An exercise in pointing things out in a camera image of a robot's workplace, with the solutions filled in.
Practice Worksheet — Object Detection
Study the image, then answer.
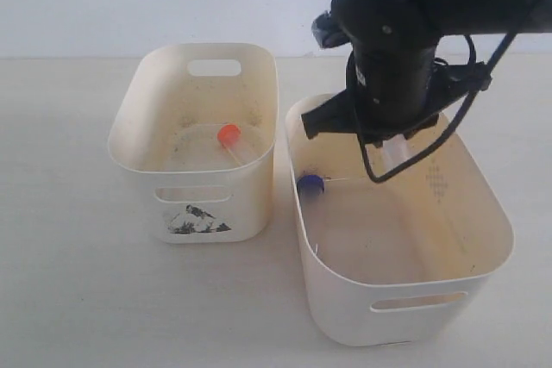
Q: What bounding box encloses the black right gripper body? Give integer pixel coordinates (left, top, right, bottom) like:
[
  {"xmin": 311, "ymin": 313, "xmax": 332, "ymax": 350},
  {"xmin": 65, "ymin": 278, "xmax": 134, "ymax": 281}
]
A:
[{"xmin": 301, "ymin": 47, "xmax": 492, "ymax": 144}]

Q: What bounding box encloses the orange-capped tube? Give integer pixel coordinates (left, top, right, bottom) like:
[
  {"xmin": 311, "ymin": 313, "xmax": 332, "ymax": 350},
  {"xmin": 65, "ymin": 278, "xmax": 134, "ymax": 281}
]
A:
[
  {"xmin": 216, "ymin": 123, "xmax": 257, "ymax": 165},
  {"xmin": 381, "ymin": 134, "xmax": 411, "ymax": 171}
]

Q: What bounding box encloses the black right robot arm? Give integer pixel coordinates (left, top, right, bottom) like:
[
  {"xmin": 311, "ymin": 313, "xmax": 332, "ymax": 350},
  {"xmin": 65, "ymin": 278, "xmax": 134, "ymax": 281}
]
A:
[{"xmin": 302, "ymin": 0, "xmax": 551, "ymax": 143}]

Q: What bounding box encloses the blue-capped tube back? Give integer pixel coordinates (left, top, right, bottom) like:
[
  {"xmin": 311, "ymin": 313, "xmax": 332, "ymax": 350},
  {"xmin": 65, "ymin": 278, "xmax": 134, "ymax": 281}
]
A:
[{"xmin": 297, "ymin": 174, "xmax": 325, "ymax": 203}]

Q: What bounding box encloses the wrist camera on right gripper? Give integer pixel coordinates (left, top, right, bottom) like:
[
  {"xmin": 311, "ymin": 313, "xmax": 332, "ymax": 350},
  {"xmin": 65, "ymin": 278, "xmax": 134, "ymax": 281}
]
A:
[{"xmin": 310, "ymin": 10, "xmax": 349, "ymax": 49}]

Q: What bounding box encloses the black cable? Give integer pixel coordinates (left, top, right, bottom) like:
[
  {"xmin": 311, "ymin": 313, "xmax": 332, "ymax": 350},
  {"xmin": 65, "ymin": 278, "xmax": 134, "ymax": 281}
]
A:
[{"xmin": 353, "ymin": 0, "xmax": 552, "ymax": 184}]

